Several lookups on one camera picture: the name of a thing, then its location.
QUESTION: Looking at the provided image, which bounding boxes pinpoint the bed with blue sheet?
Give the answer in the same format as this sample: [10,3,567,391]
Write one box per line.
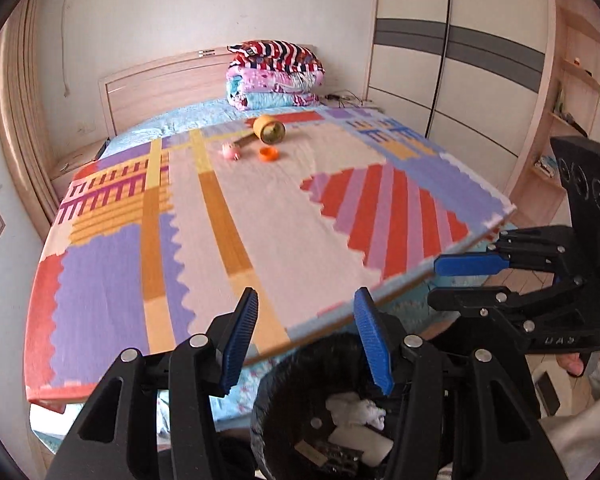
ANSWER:
[30,96,482,442]

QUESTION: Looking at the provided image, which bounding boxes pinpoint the trash bin with black bag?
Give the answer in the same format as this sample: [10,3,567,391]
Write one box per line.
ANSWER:
[249,332,462,480]

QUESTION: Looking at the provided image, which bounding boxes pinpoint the dark flat object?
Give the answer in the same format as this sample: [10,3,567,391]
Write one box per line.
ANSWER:
[535,373,562,416]

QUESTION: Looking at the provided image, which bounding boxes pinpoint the black charger cables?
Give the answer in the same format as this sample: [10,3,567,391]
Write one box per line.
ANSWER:
[322,90,364,107]

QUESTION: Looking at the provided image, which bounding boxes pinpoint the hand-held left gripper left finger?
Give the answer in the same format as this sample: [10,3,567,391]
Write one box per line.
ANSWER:
[45,287,260,480]

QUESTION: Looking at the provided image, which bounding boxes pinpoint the white tissue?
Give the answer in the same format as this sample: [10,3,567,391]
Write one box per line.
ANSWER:
[325,392,387,431]

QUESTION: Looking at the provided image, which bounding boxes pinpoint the person's right hand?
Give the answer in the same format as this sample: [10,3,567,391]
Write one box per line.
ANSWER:
[555,332,600,378]

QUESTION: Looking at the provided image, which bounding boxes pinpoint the white paper cup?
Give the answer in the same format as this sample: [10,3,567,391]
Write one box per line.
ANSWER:
[330,422,395,464]

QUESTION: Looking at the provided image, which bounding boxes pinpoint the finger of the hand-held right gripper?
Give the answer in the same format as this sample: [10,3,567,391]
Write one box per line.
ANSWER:
[427,276,588,336]
[433,226,576,282]

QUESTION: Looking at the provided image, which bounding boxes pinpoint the dark packet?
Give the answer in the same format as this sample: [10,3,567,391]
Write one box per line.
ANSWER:
[325,442,366,472]

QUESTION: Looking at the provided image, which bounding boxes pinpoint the wooden bed headboard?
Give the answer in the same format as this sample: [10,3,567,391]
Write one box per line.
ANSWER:
[98,44,317,139]

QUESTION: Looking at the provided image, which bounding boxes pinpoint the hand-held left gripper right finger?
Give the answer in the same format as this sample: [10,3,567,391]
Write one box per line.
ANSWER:
[354,287,568,480]

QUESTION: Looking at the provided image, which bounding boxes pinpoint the wooden nightstand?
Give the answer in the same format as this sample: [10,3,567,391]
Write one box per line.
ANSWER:
[49,136,112,202]

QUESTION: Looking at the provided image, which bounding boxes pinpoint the air conditioner power cable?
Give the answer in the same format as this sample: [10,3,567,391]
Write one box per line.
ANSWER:
[59,0,74,99]

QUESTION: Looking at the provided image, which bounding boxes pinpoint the yellow cup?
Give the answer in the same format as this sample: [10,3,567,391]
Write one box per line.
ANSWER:
[252,114,286,145]

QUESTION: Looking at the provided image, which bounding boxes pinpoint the striped folded quilt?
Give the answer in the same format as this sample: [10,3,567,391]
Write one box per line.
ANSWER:
[227,39,326,79]

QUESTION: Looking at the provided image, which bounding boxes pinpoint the wooden open shelf unit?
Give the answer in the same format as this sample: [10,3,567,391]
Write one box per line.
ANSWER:
[509,0,600,232]

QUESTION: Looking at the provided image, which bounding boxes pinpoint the pink folded quilt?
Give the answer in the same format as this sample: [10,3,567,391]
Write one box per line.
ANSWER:
[224,66,326,110]

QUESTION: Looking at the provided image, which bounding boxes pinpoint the person's right forearm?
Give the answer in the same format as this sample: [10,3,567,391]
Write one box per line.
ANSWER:
[537,355,600,480]

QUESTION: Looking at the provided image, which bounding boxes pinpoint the colourful patterned bed mat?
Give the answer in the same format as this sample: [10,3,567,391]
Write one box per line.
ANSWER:
[23,106,519,404]

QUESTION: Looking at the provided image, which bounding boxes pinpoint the sliding door wardrobe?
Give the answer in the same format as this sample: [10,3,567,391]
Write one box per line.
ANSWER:
[364,0,557,202]

